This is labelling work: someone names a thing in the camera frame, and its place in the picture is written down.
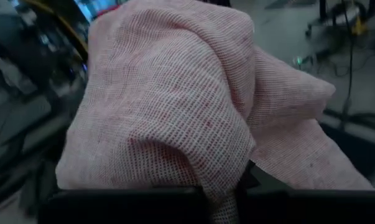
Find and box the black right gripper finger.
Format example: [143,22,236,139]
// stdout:
[236,160,261,190]

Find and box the pink knit garment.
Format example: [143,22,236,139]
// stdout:
[55,0,375,224]

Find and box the blue lit screen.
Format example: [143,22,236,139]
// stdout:
[73,0,119,22]

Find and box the black aluminium table frame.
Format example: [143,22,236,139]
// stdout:
[317,107,375,178]

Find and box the black floor cable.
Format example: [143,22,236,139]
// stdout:
[305,0,375,82]

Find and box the yellow cable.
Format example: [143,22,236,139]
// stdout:
[22,0,89,62]

